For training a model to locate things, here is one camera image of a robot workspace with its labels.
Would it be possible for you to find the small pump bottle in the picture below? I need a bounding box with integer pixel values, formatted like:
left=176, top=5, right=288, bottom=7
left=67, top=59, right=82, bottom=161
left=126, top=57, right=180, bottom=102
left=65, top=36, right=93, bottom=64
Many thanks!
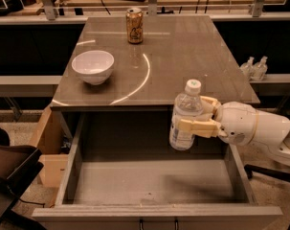
left=240, top=57, right=254, bottom=81
left=251, top=57, right=268, bottom=81

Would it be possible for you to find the dark brown chair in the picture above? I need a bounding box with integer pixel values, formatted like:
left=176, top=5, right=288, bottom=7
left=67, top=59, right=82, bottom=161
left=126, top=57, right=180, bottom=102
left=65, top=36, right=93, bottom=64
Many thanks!
left=0, top=127, right=46, bottom=230

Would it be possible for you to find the clear plastic water bottle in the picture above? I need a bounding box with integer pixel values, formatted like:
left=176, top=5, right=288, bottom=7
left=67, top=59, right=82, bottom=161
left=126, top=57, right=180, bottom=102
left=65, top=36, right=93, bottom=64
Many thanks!
left=169, top=80, right=203, bottom=151

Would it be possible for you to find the small pump bottle right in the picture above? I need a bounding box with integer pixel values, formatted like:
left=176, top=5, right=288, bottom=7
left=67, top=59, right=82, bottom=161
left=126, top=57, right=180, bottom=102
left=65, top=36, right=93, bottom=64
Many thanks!
left=251, top=57, right=268, bottom=81

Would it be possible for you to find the white bowl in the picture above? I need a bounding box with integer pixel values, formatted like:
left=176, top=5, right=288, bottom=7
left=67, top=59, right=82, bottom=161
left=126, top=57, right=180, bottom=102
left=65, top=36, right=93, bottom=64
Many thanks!
left=72, top=50, right=114, bottom=85

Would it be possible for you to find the gold soda can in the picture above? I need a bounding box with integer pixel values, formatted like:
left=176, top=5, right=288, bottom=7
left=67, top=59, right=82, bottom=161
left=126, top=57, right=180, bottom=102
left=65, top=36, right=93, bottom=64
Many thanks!
left=126, top=7, right=143, bottom=44

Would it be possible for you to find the open grey top drawer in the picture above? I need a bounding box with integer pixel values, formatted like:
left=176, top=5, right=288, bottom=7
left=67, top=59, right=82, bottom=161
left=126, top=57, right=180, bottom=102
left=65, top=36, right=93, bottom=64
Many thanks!
left=33, top=112, right=281, bottom=230

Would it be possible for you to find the small pump bottle left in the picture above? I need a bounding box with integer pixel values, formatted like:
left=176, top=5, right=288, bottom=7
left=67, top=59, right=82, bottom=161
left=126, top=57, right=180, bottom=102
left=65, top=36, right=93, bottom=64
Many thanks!
left=240, top=57, right=254, bottom=81

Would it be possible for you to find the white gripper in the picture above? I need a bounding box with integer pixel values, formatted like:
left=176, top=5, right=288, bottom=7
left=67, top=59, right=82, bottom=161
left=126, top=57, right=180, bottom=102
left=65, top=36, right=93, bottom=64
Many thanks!
left=177, top=96, right=257, bottom=146

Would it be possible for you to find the black drawer handle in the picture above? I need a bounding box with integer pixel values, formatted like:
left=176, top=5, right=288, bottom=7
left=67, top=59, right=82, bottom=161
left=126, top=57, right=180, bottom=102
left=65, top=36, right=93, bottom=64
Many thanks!
left=139, top=219, right=179, bottom=230

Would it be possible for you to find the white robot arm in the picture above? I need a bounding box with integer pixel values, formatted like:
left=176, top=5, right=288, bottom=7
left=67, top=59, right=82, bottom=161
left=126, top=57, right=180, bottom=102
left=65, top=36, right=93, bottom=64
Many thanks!
left=176, top=96, right=290, bottom=167

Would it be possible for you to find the grey cabinet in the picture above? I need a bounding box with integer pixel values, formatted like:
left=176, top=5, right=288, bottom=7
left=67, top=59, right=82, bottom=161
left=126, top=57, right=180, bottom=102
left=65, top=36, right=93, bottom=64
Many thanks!
left=49, top=14, right=260, bottom=146

